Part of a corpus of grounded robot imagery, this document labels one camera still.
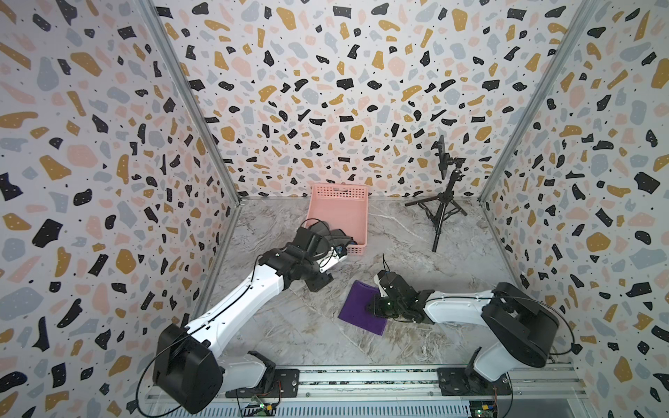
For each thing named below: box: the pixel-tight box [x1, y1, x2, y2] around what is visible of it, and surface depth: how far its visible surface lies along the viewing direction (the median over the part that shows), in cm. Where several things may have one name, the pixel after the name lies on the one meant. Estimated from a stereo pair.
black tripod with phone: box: [404, 134, 468, 253], surface depth 102 cm
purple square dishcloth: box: [337, 279, 388, 337], surface depth 89 cm
